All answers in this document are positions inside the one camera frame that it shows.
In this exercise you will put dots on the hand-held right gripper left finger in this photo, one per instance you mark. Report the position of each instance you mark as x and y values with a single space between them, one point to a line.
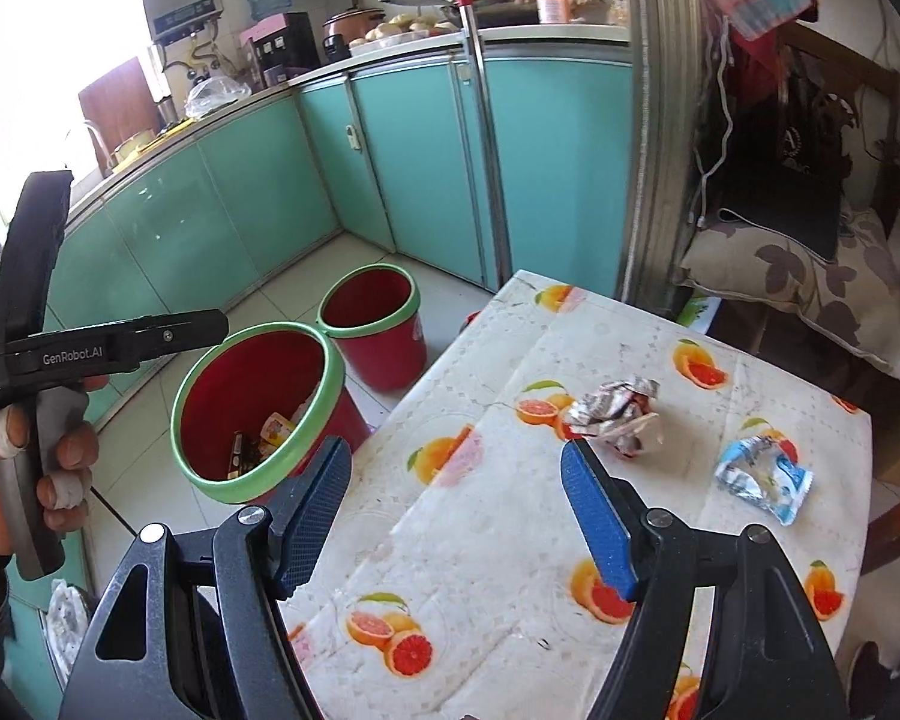
311 517

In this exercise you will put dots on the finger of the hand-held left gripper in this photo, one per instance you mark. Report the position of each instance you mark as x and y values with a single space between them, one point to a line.
180 330

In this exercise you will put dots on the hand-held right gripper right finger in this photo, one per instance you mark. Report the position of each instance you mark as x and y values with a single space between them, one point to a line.
596 521

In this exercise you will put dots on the red bin with green rim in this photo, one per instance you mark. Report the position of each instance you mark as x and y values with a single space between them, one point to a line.
379 349
217 397

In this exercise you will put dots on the orange snack packet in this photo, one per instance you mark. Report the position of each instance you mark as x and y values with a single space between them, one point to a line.
276 429

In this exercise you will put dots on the dark drink carton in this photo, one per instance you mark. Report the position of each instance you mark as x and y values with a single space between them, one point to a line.
240 454

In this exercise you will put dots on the fruit print tablecloth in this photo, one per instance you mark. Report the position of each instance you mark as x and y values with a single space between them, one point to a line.
495 510

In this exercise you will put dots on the crumpled silver printed wrapper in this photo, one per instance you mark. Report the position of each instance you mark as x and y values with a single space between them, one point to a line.
611 409

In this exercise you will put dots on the blue white snack packet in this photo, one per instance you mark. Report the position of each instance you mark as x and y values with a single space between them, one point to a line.
761 476

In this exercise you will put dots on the brown wooden board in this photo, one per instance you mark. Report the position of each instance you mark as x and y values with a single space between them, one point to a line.
120 105

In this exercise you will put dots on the clear plastic bag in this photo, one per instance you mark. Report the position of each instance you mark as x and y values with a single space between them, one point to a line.
217 96

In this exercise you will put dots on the white plastic bag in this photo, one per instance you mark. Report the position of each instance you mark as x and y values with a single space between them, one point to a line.
67 630

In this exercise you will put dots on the pink and black appliance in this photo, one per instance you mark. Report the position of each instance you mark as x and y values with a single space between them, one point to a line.
285 49

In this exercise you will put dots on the floral cushion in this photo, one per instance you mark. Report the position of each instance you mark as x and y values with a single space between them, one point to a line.
810 292

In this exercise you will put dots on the rice cooker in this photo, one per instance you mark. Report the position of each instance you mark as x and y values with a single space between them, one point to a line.
352 34

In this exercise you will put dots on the teal kitchen cabinets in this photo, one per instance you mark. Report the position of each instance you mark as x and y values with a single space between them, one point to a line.
555 165

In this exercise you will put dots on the black bag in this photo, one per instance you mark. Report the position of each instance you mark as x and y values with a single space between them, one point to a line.
780 165

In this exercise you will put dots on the metal frying pan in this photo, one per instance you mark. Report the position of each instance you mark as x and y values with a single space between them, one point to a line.
495 4

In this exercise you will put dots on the jar with orange lid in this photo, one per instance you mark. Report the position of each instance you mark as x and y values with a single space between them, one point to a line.
553 4

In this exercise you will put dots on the metal door frame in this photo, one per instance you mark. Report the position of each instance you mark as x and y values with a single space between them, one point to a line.
656 127

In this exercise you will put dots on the wooden chair frame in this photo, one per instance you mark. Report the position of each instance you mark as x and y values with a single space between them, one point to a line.
881 127

